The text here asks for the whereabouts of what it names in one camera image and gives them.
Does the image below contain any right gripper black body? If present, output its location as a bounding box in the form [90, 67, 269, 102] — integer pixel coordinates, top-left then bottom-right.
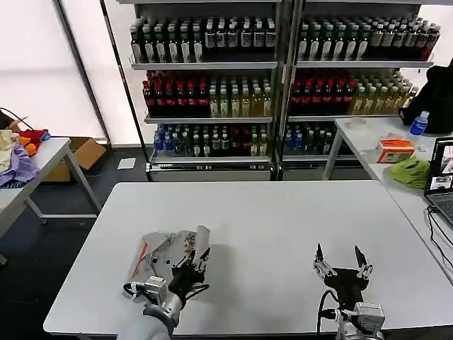
[323, 266, 367, 305]

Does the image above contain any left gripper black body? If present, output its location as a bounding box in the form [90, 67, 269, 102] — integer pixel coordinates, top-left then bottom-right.
[168, 263, 207, 304]

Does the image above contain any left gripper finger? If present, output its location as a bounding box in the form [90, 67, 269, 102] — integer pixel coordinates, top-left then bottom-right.
[195, 246, 212, 274]
[172, 253, 195, 272]

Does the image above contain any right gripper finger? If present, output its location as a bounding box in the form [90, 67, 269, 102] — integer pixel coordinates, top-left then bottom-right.
[312, 243, 338, 278]
[353, 244, 374, 281]

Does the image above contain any green cloth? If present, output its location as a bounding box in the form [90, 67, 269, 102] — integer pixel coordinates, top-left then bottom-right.
[388, 155, 432, 191]

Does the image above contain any laptop computer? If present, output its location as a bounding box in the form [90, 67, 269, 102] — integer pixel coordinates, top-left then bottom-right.
[423, 136, 453, 230]

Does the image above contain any orange tissue box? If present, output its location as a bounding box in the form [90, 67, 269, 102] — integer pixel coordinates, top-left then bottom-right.
[375, 138, 416, 164]

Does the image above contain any white desk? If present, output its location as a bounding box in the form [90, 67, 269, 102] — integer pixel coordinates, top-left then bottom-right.
[321, 116, 453, 285]

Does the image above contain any brown cardboard box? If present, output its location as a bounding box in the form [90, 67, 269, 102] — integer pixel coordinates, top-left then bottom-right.
[41, 137, 108, 183]

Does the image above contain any blue water bottle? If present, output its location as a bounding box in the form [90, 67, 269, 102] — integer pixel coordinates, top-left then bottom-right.
[409, 110, 430, 137]

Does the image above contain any shelf rack with bottles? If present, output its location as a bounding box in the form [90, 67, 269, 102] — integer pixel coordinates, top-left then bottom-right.
[281, 0, 442, 181]
[116, 0, 284, 182]

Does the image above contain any white side table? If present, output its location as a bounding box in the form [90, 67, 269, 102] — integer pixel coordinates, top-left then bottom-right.
[0, 137, 104, 239]

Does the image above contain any black bag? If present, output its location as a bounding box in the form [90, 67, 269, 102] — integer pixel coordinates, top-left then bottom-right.
[397, 64, 453, 135]

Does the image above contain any purple cloth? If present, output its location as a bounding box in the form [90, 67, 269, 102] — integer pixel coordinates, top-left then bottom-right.
[0, 141, 40, 188]

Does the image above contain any thin black pole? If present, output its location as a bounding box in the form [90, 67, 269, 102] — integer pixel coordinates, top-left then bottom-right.
[99, 0, 151, 171]

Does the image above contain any orange cloth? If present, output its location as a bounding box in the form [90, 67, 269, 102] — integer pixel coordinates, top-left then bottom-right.
[17, 135, 38, 157]

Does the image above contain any red cloth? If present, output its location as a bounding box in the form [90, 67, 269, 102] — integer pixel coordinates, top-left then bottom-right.
[18, 127, 52, 145]

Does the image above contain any cream yellow cloth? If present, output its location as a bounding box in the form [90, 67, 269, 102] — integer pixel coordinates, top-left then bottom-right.
[0, 128, 21, 174]

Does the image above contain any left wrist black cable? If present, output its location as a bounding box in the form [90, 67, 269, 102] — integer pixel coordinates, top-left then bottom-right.
[122, 281, 210, 302]

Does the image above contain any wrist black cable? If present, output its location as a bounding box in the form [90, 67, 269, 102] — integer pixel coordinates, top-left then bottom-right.
[122, 281, 210, 302]
[316, 288, 341, 336]

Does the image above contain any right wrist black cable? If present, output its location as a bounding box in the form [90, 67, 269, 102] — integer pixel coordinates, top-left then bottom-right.
[316, 288, 341, 336]

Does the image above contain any black laptop cable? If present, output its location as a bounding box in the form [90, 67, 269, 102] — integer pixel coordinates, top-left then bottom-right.
[426, 205, 453, 272]

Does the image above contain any grey window frame post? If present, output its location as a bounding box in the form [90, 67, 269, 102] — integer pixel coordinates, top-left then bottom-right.
[52, 0, 113, 147]

